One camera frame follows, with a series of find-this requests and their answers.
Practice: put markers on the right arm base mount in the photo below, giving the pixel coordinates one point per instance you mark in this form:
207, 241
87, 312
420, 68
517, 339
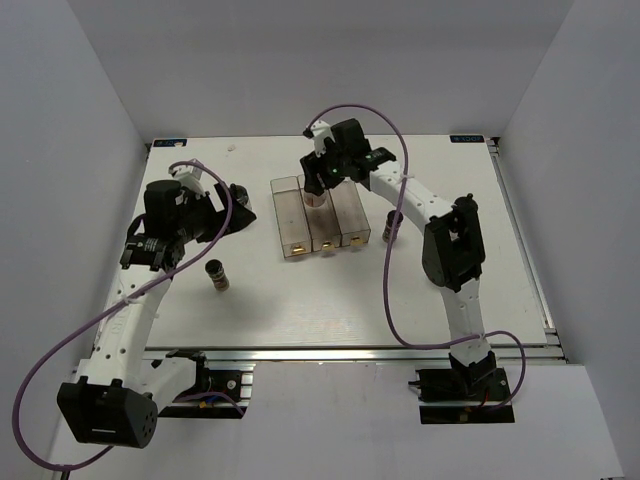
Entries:
444, 398

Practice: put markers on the left clear organizer bin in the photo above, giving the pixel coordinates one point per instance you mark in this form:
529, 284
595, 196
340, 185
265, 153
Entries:
291, 217

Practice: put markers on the blue label sticker right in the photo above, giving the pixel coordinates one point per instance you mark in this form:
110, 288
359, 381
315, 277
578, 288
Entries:
466, 138

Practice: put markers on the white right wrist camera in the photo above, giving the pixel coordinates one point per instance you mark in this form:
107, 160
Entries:
319, 132

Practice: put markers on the middle clear organizer bin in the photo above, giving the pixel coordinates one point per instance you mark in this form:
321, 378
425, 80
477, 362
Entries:
323, 225

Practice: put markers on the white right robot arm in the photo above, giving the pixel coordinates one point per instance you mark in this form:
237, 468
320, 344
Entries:
452, 251

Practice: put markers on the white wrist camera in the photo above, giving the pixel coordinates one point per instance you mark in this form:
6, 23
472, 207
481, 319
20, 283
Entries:
189, 176
319, 132

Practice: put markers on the right clear organizer bin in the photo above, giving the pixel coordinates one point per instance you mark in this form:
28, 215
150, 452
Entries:
352, 220

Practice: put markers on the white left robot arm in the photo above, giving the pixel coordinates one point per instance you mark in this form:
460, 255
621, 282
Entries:
113, 401

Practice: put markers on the brown jar white lid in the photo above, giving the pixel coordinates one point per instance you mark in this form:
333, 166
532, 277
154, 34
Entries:
314, 201

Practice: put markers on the clear organizer bin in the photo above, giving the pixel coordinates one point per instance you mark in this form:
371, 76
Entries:
291, 217
323, 225
352, 220

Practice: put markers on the left black-cap spice bottle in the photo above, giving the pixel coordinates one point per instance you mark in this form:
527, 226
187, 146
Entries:
216, 273

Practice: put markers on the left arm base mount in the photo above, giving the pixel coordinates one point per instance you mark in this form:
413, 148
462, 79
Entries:
218, 391

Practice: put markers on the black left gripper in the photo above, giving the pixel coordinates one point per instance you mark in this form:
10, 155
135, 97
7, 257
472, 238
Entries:
217, 218

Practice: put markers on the small black-cap spice bottle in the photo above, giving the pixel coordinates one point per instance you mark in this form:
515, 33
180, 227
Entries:
393, 222

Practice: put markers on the aluminium table edge rail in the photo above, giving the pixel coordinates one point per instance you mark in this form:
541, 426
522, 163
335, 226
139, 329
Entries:
503, 353

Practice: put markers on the right white salt shaker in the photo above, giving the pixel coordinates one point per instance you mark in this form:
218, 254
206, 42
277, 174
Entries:
466, 204

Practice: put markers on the blue label sticker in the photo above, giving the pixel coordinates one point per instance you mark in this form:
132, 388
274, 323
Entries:
466, 138
169, 143

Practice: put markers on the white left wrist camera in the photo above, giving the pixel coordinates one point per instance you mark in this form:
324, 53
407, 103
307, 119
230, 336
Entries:
189, 176

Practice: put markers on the white salt shaker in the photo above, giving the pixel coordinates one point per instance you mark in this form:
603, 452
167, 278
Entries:
466, 204
240, 194

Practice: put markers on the blue label sticker left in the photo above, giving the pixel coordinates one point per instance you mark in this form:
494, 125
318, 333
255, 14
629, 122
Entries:
169, 143

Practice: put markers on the left white salt shaker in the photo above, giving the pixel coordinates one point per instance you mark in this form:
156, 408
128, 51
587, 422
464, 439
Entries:
240, 194

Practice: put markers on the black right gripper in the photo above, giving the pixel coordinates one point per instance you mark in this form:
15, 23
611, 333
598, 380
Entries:
313, 164

